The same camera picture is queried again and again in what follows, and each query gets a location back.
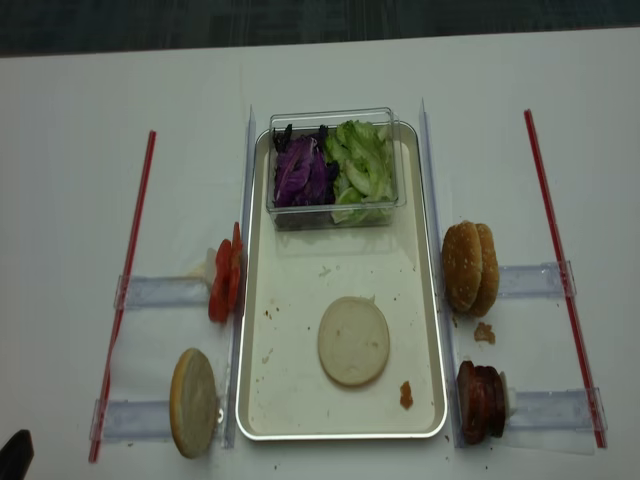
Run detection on sesame bun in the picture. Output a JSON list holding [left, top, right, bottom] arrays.
[[469, 223, 500, 317], [442, 221, 482, 312]]

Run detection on bun crumb on table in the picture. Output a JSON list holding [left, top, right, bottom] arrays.
[[473, 322, 496, 345]]

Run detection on left long clear rail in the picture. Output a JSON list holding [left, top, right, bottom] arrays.
[[222, 105, 256, 450]]

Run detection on meat patty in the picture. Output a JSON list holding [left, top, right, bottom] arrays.
[[478, 366, 506, 438], [457, 360, 489, 445]]

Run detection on clear holder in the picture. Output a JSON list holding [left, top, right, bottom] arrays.
[[114, 276, 209, 311], [506, 389, 608, 432], [498, 261, 576, 299], [89, 400, 172, 443]]

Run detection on upper left clear holder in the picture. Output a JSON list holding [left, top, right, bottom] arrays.
[[114, 276, 209, 311]]

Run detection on right long clear rail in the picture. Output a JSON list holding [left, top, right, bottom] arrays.
[[419, 100, 465, 448]]

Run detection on flat bun bottom on tray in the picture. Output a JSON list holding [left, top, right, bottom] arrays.
[[317, 296, 390, 387]]

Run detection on front meat patty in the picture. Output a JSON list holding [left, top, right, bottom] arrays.
[[457, 360, 489, 445]]

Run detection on tomato slice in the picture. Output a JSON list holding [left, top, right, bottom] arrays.
[[208, 239, 232, 323], [228, 222, 243, 310]]

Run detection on lower left clear holder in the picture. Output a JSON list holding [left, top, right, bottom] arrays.
[[89, 400, 172, 443]]

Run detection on upright bun bottom slice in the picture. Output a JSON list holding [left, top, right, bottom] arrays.
[[169, 348, 218, 459]]

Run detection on left red straw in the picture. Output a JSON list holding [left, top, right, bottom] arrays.
[[88, 130, 157, 464]]

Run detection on purple cabbage leaves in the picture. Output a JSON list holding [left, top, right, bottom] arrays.
[[272, 124, 339, 208]]

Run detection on red straw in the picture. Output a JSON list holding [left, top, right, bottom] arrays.
[[523, 109, 608, 449], [88, 130, 157, 464]]

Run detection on meat crumb on tray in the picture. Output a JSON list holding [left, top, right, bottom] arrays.
[[400, 381, 414, 410]]

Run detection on clear plastic salad container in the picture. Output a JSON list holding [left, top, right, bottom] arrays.
[[264, 107, 405, 230]]

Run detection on lower right clear holder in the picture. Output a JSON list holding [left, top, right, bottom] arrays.
[[506, 389, 608, 432]]

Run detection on rear meat patty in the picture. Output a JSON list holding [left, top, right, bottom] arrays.
[[478, 366, 506, 438]]

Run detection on black object at corner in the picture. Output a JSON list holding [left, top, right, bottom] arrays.
[[0, 429, 34, 480]]

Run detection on white block behind tomato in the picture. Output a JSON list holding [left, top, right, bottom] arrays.
[[202, 248, 217, 289]]

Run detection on front tomato slice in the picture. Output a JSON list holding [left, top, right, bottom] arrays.
[[208, 239, 232, 323]]

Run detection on white rectangular serving tray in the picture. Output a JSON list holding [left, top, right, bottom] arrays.
[[236, 122, 448, 441]]

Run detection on long clear rail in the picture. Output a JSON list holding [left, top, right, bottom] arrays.
[[419, 100, 465, 448], [222, 105, 256, 450]]

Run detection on right red straw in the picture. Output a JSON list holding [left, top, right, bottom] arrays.
[[523, 109, 608, 449]]

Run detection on green lettuce pile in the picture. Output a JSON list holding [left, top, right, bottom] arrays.
[[324, 120, 397, 226]]

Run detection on rear tomato slice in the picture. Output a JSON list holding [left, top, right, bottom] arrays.
[[228, 222, 243, 310]]

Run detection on rear sesame bun top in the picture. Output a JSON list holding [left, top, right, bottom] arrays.
[[469, 223, 500, 317]]

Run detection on front sesame bun top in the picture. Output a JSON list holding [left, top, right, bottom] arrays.
[[442, 221, 482, 312]]

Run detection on upper right clear holder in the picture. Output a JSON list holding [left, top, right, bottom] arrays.
[[498, 261, 576, 299]]

